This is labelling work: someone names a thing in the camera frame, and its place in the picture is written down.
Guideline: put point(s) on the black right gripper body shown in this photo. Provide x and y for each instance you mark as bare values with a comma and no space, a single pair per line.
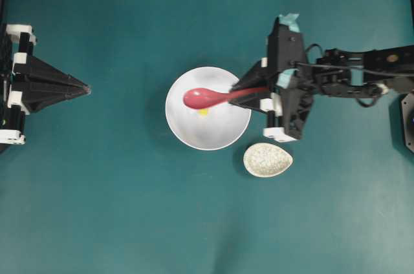
289,103

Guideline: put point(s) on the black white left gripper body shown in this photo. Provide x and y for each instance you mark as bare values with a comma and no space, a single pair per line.
17,90

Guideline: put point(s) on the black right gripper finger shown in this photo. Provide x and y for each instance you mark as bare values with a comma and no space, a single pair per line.
255,77
251,101

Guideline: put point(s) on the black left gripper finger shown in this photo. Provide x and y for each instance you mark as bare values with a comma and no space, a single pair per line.
35,68
48,98

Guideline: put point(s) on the red plastic spoon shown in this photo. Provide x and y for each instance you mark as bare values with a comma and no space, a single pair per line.
202,98

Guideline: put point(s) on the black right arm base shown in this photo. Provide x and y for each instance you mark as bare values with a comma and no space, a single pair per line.
401,125

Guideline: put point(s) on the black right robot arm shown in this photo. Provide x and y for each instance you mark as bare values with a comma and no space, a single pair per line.
361,76

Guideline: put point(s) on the large white bowl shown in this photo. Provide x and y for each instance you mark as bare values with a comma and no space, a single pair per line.
220,126

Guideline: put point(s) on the yellow hexagonal prism block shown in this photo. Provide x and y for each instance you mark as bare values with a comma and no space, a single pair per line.
203,112

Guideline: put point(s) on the small crackle-pattern dish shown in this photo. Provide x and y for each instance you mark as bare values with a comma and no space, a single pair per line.
265,160

